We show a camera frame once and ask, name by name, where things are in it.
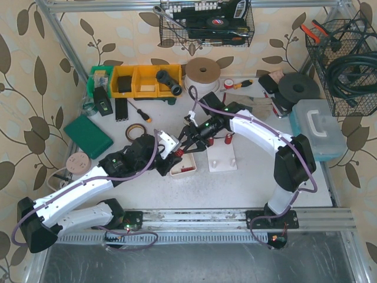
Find green storage bin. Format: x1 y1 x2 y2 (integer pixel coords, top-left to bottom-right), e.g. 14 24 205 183
87 65 114 98

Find black wire basket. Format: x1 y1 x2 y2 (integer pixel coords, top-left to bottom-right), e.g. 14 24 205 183
153 1 254 49
305 18 376 117

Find clear teal toolbox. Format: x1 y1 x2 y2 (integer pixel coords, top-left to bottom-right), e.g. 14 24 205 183
289 99 347 162

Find hammer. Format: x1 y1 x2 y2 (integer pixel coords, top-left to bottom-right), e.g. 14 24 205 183
52 174 73 183

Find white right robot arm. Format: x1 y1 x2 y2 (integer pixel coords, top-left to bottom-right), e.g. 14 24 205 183
178 92 316 218

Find black rubber disc spool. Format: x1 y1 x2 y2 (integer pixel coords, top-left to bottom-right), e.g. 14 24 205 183
275 73 320 111

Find white coiled cord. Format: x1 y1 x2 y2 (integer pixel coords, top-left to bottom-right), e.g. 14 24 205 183
47 167 71 195

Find black sanding block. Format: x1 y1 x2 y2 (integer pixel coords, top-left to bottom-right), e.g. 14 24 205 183
258 74 279 94

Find black yellow handled screwdriver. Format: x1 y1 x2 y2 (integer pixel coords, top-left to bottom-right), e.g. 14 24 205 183
127 100 152 123

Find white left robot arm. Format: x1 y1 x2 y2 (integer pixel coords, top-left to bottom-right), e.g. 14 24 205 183
11 131 181 254

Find red white tape roll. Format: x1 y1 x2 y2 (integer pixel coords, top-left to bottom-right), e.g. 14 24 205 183
223 78 234 89

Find black green battery box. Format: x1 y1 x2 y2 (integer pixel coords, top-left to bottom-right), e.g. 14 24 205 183
93 87 113 116

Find yellow black small screwdriver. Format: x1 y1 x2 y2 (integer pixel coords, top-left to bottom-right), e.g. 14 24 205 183
233 80 253 90

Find black coiled hose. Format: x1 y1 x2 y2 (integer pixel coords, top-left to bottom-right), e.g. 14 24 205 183
325 51 377 100

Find black aluminium extrusion profile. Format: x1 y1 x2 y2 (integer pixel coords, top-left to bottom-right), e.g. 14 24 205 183
115 98 128 122

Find black box in bin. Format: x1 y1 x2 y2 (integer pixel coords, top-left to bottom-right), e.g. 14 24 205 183
117 75 132 93

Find white cable spool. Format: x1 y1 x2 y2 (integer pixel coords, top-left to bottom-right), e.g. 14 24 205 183
184 57 221 97

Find black wire basket right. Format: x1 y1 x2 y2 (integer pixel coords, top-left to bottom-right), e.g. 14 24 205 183
305 18 376 117

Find orange handled pliers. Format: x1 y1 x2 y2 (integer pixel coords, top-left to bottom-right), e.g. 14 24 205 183
300 19 329 44

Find round beige power socket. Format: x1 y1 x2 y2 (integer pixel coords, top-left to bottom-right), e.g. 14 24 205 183
65 152 91 175

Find black wire basket centre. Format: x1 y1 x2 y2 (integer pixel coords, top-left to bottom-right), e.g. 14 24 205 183
153 1 254 49

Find white peg base plate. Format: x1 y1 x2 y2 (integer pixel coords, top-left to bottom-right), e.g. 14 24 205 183
206 139 237 173

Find black pipe fitting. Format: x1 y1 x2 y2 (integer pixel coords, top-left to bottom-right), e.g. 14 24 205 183
156 70 182 96

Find white parts tray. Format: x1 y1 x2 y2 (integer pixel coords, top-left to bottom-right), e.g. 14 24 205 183
170 153 197 179

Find brown tape roll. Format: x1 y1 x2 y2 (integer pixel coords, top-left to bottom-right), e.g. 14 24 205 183
125 123 147 143

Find red handled tool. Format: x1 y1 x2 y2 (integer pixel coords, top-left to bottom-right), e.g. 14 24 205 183
263 91 289 119

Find clear glass jar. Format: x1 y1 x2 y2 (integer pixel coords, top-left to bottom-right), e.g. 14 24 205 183
81 97 97 117

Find yellow storage bin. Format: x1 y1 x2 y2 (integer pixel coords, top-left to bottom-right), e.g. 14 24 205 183
110 64 183 99

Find beige work glove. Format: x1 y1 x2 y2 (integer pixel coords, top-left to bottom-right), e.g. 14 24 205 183
223 93 273 121

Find black electrical tape roll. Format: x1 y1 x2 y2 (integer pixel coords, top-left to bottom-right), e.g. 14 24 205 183
206 17 229 30

